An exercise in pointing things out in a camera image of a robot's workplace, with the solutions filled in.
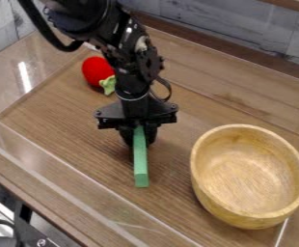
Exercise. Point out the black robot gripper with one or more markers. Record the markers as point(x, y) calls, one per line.
point(123, 114)

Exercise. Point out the green rectangular block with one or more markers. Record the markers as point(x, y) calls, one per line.
point(139, 154)

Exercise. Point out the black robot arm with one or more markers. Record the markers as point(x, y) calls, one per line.
point(103, 23)

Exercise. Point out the light brown wooden bowl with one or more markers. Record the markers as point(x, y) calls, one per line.
point(245, 174)

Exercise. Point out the red plush strawberry toy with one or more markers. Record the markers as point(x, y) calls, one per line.
point(99, 74)

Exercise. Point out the black metal table frame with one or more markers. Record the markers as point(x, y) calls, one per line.
point(37, 231)

